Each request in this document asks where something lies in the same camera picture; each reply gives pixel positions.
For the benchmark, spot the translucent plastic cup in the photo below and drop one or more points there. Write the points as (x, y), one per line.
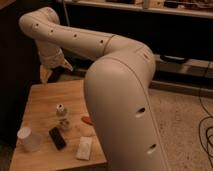
(30, 140)

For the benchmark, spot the black object on shelf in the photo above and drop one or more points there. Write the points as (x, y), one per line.
(173, 59)

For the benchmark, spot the black phone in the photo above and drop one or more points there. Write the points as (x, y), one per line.
(57, 138)

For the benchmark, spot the wooden table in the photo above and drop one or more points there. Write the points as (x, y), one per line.
(40, 116)

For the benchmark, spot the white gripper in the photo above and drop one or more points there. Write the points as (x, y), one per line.
(51, 56)

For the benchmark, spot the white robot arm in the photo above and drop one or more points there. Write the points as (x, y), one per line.
(127, 129)

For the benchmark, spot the low wooden shelf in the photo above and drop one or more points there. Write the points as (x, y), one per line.
(183, 75)

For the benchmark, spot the red small object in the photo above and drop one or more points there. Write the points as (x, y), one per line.
(87, 120)

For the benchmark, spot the upper workbench shelf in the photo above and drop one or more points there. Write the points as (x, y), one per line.
(155, 6)

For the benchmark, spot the clear plastic bottle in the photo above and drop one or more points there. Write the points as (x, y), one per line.
(63, 117)

